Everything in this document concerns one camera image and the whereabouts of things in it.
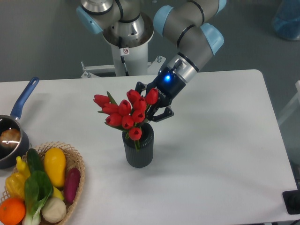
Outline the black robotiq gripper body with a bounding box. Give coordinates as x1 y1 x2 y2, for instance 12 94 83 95
146 67 186 108

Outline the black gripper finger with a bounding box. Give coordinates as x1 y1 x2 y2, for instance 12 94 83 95
135 82 150 97
142 105 174 124

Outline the red tulip bouquet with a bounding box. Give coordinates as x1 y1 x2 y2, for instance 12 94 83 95
93 88 159 151

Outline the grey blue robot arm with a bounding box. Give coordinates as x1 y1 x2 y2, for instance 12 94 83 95
76 0 226 122

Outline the dark grey ribbed vase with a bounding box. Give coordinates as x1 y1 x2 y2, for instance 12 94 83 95
122 123 154 168

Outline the yellow squash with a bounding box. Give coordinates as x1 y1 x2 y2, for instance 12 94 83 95
44 148 66 188

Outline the purple eggplant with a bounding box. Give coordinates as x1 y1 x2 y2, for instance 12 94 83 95
63 167 81 203

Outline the dark green cucumber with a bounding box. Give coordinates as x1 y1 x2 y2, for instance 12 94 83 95
26 148 45 173

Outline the blue transparent container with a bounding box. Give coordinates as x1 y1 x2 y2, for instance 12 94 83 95
271 0 300 41

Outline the yellow banana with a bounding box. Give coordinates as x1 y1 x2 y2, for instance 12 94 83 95
52 187 64 201

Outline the brown bread roll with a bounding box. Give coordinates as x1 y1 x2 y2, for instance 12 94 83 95
0 128 21 149

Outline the small yellow gourd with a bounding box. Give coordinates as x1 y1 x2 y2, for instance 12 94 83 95
16 156 30 179

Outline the green bok choy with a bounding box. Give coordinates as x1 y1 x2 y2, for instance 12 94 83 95
22 171 53 225

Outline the black device at edge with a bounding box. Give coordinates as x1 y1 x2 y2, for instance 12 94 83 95
282 190 300 215

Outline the yellow bell pepper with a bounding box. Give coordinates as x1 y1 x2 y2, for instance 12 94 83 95
5 172 26 200

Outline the orange fruit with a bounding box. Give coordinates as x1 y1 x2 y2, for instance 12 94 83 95
0 198 26 225

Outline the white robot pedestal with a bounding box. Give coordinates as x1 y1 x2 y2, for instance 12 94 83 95
81 12 166 78

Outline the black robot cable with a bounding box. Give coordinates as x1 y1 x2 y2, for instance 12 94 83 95
118 36 130 76

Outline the blue handled saucepan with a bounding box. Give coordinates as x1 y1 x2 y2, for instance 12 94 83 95
0 77 39 169

